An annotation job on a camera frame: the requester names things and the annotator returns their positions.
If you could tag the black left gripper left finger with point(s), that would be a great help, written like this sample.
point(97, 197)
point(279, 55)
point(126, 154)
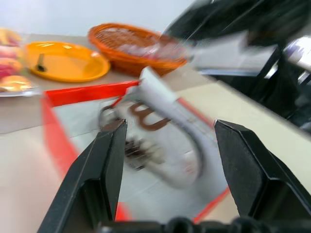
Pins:
point(97, 174)

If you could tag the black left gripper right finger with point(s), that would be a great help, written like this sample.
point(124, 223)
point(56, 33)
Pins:
point(252, 174)

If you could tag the red cardboard shoebox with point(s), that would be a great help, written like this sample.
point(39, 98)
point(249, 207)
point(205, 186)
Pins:
point(60, 138)

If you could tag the orange plastic plate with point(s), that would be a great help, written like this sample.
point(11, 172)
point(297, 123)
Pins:
point(73, 64)

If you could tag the orange woven basket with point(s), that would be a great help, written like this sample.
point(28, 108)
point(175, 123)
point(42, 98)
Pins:
point(136, 61)

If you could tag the small dark utensil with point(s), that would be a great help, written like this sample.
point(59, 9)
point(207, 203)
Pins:
point(40, 64)

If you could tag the white packets in basket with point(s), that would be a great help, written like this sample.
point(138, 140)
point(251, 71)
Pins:
point(143, 49)

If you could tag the silver tray of toy fruit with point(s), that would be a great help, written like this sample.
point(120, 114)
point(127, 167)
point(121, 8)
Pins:
point(12, 70)

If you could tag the black chair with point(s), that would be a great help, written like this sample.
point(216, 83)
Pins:
point(267, 19)

